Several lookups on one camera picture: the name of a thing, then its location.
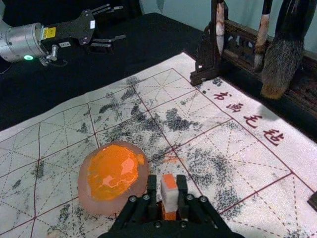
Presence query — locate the medium brush with white tip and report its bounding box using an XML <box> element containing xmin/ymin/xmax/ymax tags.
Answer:
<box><xmin>253</xmin><ymin>0</ymin><xmax>272</xmax><ymax>73</ymax></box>

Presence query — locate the white felt mat red grid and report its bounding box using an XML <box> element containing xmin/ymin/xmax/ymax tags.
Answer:
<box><xmin>0</xmin><ymin>51</ymin><xmax>317</xmax><ymax>238</ymax></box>

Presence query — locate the pink dish of orange paste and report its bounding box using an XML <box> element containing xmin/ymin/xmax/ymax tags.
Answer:
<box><xmin>77</xmin><ymin>140</ymin><xmax>151</xmax><ymax>215</ymax></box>

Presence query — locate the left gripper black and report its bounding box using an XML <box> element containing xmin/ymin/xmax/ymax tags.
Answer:
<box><xmin>39</xmin><ymin>3</ymin><xmax>127</xmax><ymax>55</ymax></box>

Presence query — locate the large bushy dark brush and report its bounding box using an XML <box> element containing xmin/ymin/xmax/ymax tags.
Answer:
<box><xmin>260</xmin><ymin>0</ymin><xmax>316</xmax><ymax>100</ymax></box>

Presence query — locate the white stone seal orange face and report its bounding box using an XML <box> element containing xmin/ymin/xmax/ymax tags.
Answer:
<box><xmin>160</xmin><ymin>173</ymin><xmax>180</xmax><ymax>221</ymax></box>

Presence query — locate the slim brush with pale handle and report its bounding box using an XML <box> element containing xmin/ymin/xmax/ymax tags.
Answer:
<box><xmin>214</xmin><ymin>0</ymin><xmax>230</xmax><ymax>57</ymax></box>

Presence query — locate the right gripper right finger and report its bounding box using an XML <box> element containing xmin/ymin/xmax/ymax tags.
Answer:
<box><xmin>175</xmin><ymin>174</ymin><xmax>230</xmax><ymax>230</ymax></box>

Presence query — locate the dark wooden paperweight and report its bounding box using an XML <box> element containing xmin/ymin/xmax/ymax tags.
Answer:
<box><xmin>307</xmin><ymin>190</ymin><xmax>317</xmax><ymax>207</ymax></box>

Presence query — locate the black table cloth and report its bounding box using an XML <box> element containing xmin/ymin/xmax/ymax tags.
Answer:
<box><xmin>0</xmin><ymin>12</ymin><xmax>317</xmax><ymax>149</ymax></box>

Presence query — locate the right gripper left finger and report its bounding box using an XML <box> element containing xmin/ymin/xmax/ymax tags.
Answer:
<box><xmin>111</xmin><ymin>174</ymin><xmax>159</xmax><ymax>230</ymax></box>

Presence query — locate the dark wooden brush rack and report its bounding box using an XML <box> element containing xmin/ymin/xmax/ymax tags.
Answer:
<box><xmin>190</xmin><ymin>0</ymin><xmax>317</xmax><ymax>119</ymax></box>

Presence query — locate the thin cable with silver plug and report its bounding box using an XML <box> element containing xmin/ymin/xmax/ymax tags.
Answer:
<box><xmin>38</xmin><ymin>44</ymin><xmax>69</xmax><ymax>67</ymax></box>

